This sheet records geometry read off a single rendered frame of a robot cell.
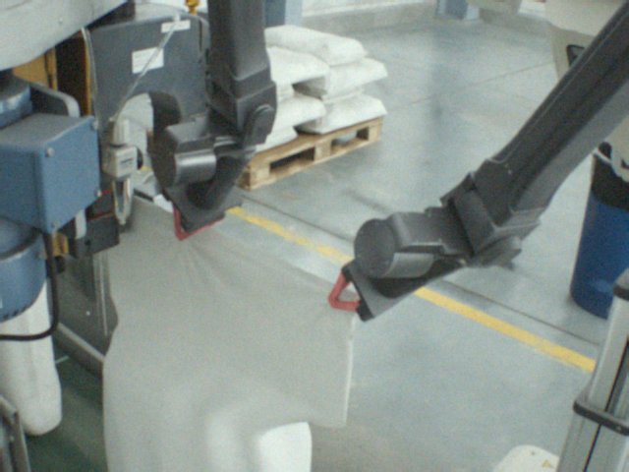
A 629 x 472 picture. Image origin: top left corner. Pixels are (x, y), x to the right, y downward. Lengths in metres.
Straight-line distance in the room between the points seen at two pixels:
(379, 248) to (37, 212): 0.33
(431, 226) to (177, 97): 0.54
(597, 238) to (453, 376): 0.85
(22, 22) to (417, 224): 0.42
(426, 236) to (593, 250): 2.42
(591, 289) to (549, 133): 2.56
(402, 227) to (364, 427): 1.71
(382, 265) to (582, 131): 0.23
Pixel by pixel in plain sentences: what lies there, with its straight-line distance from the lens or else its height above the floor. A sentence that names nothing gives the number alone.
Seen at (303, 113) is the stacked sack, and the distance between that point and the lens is 4.09.
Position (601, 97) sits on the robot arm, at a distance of 0.60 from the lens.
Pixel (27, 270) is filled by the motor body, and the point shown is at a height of 1.14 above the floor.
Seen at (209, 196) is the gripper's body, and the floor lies 1.14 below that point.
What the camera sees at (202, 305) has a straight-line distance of 1.11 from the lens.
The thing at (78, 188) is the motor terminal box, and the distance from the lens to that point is 0.77.
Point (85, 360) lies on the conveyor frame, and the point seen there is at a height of 0.38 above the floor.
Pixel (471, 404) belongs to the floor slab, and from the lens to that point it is 2.56.
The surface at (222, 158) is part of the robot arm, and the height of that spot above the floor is 1.20.
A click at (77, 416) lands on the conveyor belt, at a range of 1.83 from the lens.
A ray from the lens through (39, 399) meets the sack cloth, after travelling 1.77.
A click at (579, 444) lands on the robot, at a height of 0.61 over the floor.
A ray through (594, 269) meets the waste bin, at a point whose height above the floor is 0.19.
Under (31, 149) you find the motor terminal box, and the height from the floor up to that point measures 1.30.
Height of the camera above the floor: 1.54
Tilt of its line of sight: 26 degrees down
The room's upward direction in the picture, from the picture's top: 4 degrees clockwise
